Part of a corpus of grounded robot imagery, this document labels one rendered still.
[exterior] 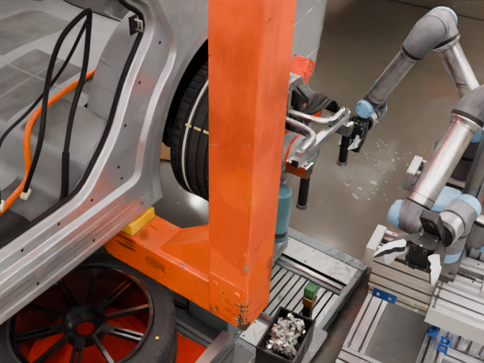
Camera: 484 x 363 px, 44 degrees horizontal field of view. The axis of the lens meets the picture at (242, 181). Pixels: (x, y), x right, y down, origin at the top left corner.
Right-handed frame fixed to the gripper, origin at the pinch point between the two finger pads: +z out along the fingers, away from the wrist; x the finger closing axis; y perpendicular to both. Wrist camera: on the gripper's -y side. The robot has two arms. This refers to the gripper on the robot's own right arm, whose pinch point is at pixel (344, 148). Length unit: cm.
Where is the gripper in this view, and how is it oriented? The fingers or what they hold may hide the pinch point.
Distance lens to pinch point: 250.0
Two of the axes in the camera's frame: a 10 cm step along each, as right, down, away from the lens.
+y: 0.3, -7.8, -6.3
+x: 8.3, 3.7, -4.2
